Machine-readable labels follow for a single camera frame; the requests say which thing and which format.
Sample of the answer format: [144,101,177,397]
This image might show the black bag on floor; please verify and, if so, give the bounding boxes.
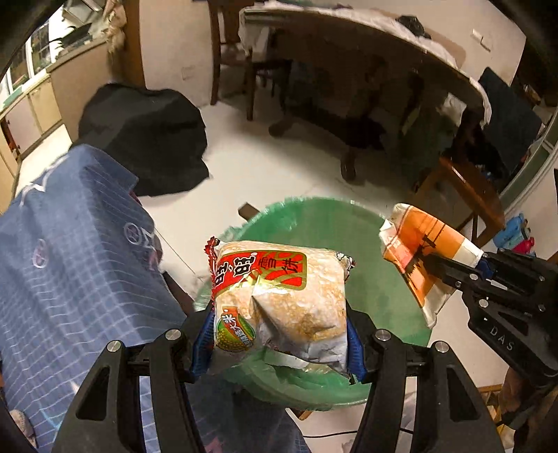
[78,84,211,198]

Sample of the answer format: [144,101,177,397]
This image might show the dark wooden chair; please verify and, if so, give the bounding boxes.
[208,0,282,122]

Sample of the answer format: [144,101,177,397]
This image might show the light wooden chair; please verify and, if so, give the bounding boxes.
[413,109,507,249]

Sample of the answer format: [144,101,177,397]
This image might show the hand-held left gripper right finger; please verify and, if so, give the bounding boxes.
[344,302,506,453]

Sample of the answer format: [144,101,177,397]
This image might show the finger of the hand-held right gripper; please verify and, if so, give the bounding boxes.
[426,256,515,292]
[478,249,558,284]

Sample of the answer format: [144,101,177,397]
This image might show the wooden dining table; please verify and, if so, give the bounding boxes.
[239,0,493,184]

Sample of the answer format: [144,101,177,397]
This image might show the green trash bin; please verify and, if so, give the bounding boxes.
[192,196,432,410]

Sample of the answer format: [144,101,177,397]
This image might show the blue star printed blanket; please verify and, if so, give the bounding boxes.
[0,144,306,453]

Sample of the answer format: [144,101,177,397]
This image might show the hanging mesh bag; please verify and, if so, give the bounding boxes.
[106,0,128,44]

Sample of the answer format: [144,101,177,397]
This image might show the black floor cable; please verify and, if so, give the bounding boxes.
[300,427,415,437]

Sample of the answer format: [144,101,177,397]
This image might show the orange white snack packet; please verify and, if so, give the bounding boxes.
[378,202,485,329]

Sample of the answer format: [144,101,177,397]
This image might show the rice cracker packet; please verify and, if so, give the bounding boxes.
[203,236,356,386]

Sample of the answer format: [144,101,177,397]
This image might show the beige kitchen cabinets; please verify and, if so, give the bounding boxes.
[0,39,112,186]

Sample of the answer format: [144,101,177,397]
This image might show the blue plastic toy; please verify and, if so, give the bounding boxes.
[496,213,536,257]

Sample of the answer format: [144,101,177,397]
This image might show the dark blue cloth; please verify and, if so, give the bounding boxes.
[477,67,546,176]

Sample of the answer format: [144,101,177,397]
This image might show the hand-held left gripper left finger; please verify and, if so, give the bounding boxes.
[51,305,216,453]

